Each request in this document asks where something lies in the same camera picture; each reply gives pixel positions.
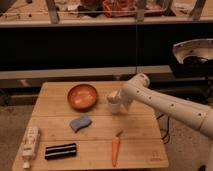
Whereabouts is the white ceramic cup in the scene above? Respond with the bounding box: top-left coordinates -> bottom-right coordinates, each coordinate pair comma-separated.
108,101 -> 121,114

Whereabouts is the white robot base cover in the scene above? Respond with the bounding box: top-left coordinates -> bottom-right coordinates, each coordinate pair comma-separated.
172,38 -> 213,64

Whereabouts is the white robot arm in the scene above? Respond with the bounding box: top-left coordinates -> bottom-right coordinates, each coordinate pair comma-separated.
107,73 -> 213,140

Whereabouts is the orange bowl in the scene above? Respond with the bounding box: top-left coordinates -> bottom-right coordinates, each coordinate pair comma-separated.
67,84 -> 98,110

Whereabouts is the wooden folding table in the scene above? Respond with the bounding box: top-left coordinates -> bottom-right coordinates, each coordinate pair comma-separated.
28,81 -> 168,171

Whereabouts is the blue sponge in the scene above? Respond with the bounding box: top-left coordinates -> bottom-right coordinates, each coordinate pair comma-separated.
70,115 -> 92,133

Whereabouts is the orange carrot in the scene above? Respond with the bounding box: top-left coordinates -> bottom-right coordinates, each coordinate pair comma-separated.
111,131 -> 123,167

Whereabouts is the black striped block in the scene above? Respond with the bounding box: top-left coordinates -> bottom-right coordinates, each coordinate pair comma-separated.
45,143 -> 77,160

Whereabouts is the black cable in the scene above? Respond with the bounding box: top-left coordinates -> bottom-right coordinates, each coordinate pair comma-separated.
155,113 -> 173,145

